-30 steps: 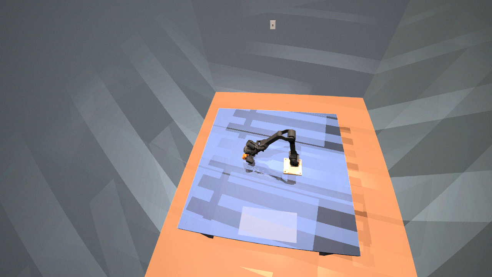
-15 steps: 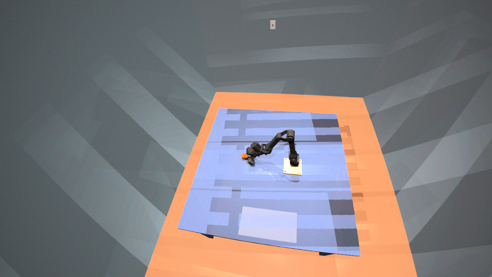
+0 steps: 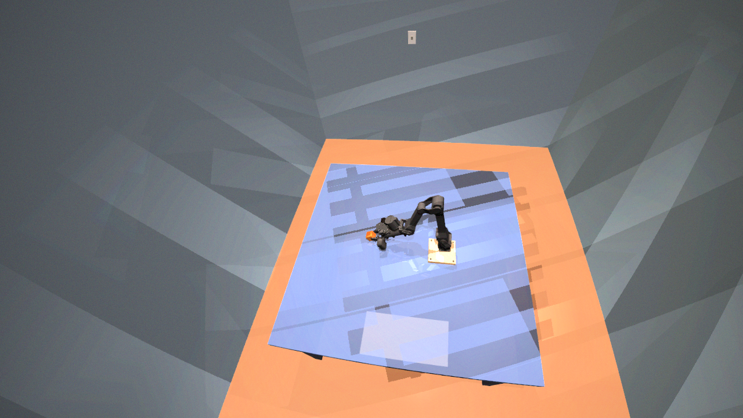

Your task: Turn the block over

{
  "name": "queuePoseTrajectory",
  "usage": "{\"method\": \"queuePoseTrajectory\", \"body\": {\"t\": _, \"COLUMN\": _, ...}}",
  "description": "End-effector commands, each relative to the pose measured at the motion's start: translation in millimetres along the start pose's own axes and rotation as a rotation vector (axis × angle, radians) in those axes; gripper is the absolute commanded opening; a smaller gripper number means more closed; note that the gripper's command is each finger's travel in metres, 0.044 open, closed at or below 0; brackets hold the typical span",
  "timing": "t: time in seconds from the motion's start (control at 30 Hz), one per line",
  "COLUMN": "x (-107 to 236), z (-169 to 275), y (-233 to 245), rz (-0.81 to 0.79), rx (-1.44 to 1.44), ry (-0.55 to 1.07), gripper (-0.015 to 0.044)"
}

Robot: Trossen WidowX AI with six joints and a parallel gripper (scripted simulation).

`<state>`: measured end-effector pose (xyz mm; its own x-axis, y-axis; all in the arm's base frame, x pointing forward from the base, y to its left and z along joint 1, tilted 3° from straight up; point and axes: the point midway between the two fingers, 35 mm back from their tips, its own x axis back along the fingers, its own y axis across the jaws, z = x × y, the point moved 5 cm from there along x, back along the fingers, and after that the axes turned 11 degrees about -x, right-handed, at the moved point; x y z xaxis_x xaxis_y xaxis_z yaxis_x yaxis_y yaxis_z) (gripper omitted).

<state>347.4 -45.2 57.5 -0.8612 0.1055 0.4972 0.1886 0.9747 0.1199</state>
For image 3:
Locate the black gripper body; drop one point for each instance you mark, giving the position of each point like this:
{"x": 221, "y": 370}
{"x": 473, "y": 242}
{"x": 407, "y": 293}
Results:
{"x": 381, "y": 241}

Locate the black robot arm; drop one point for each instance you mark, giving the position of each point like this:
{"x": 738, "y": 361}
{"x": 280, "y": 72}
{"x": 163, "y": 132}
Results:
{"x": 443, "y": 236}

